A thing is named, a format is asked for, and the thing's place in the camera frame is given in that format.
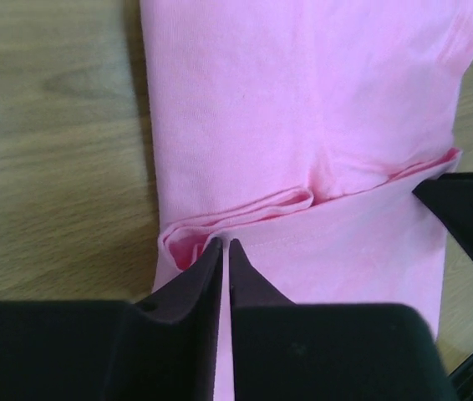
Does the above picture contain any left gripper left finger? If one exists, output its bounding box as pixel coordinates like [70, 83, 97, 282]
[137, 238, 223, 400]

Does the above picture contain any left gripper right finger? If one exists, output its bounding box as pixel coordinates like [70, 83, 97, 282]
[229, 240, 298, 400]

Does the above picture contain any pink t shirt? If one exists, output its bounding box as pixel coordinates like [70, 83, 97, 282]
[140, 1, 473, 400]

